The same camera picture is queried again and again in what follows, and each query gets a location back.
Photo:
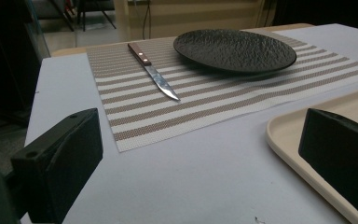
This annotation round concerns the beige plastic tray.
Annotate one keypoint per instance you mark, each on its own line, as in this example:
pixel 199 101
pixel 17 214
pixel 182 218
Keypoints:
pixel 295 146

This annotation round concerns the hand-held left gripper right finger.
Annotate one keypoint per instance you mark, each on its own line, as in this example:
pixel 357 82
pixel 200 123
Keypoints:
pixel 341 149

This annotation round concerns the striped woven placemat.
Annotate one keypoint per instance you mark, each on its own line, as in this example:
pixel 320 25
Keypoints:
pixel 217 99

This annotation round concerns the black textured plate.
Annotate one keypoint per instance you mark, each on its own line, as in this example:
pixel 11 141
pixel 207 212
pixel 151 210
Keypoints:
pixel 234 50

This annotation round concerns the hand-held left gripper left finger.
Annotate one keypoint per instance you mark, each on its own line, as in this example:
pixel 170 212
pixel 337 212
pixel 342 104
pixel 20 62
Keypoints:
pixel 59 161

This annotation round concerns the black metal stand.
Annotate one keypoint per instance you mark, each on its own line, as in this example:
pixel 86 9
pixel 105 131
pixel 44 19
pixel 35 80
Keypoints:
pixel 87 14

